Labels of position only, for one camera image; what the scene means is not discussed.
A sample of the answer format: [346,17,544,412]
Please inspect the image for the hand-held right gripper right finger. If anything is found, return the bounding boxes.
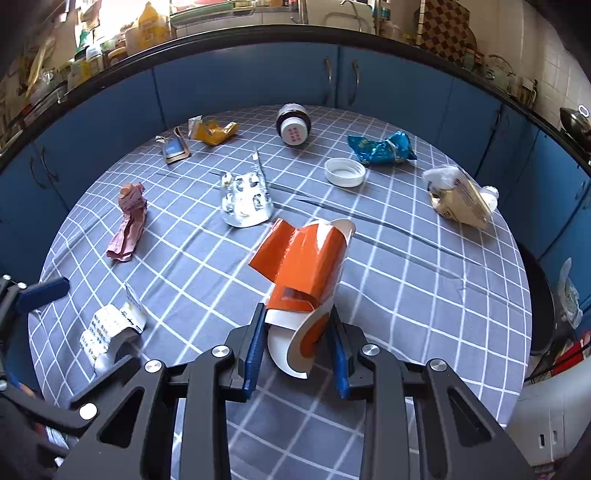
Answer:
[327,308,532,480]

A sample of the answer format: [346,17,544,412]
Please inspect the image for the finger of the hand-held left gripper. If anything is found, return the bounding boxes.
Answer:
[0,388,99,437]
[0,274,71,324]

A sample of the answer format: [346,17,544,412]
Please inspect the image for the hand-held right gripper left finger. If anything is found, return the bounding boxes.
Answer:
[55,302,269,480]

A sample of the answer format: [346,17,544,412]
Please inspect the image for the white printed paper packet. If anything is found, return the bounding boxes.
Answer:
[79,281,148,376]

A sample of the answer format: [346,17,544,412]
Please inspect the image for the pink wrapper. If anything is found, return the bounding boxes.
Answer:
[105,182,148,264]

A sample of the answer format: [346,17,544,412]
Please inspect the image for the orange and white paper cup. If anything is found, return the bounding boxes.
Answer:
[248,218,357,380]

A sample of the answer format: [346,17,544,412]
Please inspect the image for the silver blister pack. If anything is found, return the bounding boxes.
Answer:
[219,171,275,228]

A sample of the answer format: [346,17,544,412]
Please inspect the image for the black trash bin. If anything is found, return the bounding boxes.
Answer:
[519,244,560,357]

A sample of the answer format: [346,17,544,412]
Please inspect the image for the grey checkered tablecloth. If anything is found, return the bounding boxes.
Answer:
[28,105,534,480]

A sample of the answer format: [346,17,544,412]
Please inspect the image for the blue and brown packet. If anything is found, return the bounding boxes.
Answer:
[156,127,191,164]

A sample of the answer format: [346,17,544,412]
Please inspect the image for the white round lid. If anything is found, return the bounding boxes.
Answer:
[324,157,366,188]

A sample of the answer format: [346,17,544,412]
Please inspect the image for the thin white strip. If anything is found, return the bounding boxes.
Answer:
[252,148,269,186]

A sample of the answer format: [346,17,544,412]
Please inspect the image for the gold and white bag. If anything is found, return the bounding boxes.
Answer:
[422,165,500,230]

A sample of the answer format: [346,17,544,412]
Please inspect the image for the white appliance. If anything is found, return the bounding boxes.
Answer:
[508,369,591,468]

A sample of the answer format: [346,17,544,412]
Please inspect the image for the blue crumpled snack wrapper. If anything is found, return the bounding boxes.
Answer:
[347,130,417,166]

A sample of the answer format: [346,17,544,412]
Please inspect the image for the yellow crumpled wrapper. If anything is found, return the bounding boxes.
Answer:
[191,119,240,147]

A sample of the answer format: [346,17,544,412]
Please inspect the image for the dark bottle with white cap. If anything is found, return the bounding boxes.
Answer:
[276,104,310,147]

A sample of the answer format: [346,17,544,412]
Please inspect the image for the blue kitchen cabinets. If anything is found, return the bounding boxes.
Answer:
[0,44,591,370]

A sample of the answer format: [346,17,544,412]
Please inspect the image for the yellow bag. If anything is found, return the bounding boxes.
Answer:
[124,2,171,54]

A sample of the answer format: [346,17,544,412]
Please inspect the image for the black kitchen countertop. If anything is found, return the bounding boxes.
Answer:
[0,31,591,171]

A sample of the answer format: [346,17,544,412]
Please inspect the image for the pale green kettle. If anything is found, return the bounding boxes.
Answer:
[485,54,515,90]

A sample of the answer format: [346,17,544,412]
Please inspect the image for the black wok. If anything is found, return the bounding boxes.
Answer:
[560,105,591,153]

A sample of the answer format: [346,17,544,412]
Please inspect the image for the checkered cutting board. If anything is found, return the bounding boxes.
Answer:
[418,0,478,63]

